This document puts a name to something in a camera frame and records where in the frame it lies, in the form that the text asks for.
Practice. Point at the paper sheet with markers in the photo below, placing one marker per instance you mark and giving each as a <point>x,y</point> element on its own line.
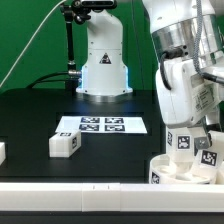
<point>94,124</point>

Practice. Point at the white left border rail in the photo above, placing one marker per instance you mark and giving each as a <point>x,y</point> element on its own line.
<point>2,152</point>

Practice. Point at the black camera on stand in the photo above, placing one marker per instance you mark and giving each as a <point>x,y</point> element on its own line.
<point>99,4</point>

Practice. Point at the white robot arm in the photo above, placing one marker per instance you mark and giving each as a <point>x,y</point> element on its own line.
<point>190,55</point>

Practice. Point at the white round stool seat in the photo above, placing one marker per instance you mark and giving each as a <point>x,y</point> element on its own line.
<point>164,171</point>

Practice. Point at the white front border rail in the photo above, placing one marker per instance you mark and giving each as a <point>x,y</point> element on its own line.
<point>92,197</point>

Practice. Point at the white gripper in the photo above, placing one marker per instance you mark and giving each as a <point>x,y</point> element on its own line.
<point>189,100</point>

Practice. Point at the white border rail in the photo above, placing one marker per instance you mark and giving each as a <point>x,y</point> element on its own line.
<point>92,197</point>
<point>2,152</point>

